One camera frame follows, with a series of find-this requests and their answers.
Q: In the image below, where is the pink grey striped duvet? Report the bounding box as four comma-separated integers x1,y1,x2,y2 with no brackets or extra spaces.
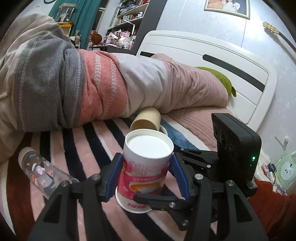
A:
1,14,228,161

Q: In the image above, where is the green plush toy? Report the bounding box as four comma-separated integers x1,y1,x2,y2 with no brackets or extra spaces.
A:
197,67,237,97

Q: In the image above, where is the striped fleece blanket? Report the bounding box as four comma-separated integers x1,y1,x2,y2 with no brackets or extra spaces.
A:
1,115,209,240

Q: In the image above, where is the pink ribbed pillow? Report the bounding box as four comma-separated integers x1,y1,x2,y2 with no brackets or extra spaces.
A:
167,106,234,152

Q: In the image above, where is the cream ceramic mug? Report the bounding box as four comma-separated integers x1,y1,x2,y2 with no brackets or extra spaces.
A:
130,107,168,135

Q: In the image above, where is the green pig bag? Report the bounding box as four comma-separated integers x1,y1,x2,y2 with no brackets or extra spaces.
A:
275,151,295,189

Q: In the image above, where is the red white paper cup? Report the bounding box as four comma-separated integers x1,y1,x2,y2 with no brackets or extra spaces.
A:
115,128,174,214

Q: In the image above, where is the white wall socket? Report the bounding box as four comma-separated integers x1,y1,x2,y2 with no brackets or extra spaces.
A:
275,136,290,150

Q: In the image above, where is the black camera box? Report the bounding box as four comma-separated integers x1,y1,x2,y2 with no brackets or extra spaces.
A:
211,113,261,182

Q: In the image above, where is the round wall clock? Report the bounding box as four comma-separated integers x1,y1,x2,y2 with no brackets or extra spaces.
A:
44,0,56,4

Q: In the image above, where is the black bookshelf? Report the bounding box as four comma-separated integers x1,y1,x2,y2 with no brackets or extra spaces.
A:
87,1,166,55

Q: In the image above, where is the guitar neck on wall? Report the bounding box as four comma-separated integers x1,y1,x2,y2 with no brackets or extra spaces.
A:
263,22,296,52

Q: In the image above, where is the brown plush toy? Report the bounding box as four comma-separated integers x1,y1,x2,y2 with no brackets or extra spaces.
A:
89,30,102,46

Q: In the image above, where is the red sleeve forearm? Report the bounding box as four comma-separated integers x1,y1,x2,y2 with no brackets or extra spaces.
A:
249,179,296,240

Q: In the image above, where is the teal curtain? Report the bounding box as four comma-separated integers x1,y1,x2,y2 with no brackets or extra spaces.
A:
49,0,102,50

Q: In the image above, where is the framed photo on wall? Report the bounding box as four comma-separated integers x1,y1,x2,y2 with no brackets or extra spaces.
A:
204,0,250,20

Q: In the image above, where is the glass display case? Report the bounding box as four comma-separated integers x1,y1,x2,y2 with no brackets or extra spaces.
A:
55,3,76,23

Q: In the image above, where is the white bed headboard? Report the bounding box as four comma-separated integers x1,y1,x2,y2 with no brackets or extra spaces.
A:
137,31,278,131

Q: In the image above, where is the clear printed glass cup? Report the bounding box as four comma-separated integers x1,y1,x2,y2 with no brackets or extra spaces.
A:
18,147,79,199

